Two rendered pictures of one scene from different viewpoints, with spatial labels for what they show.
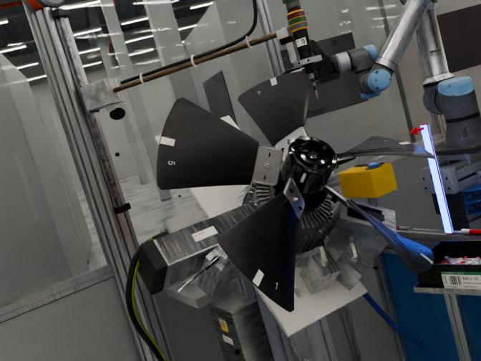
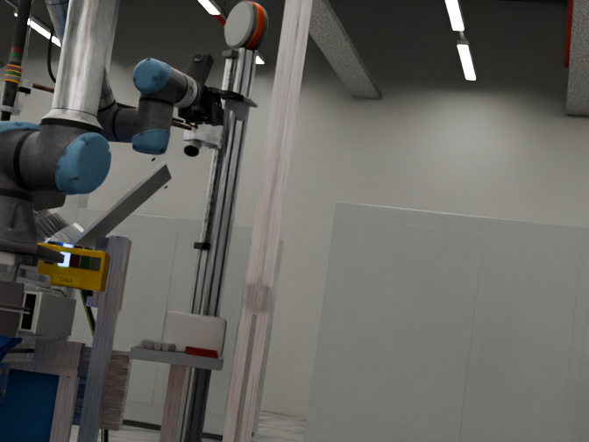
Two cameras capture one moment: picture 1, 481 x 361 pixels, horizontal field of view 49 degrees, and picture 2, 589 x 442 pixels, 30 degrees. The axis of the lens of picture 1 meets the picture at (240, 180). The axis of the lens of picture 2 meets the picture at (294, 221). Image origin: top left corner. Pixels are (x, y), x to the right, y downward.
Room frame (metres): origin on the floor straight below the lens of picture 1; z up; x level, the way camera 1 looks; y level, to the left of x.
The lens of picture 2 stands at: (3.36, -2.47, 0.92)
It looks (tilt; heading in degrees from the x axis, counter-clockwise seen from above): 6 degrees up; 117
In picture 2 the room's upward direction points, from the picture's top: 8 degrees clockwise
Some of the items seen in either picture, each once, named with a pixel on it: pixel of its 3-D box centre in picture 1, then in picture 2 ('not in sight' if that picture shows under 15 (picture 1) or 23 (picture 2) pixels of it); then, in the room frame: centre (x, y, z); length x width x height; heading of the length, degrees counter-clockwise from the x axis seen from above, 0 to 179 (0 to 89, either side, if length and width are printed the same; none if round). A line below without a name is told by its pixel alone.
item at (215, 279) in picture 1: (221, 267); not in sight; (1.21, 0.10, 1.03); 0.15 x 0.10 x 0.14; 29
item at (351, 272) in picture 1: (350, 267); not in sight; (1.30, -0.21, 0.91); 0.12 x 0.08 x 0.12; 29
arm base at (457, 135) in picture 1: (464, 128); (0, 216); (1.89, -0.83, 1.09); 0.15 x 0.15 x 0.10
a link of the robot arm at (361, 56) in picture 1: (361, 58); (159, 81); (2.02, -0.57, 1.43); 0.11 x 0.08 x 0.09; 89
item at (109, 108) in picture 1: (117, 111); (191, 148); (1.57, 0.29, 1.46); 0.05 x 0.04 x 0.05; 64
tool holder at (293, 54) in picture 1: (299, 45); (12, 96); (1.32, -0.23, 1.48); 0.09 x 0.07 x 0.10; 64
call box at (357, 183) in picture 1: (367, 183); (71, 270); (1.75, -0.41, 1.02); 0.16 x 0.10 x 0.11; 29
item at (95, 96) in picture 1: (101, 94); (204, 131); (1.59, 0.33, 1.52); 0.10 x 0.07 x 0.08; 64
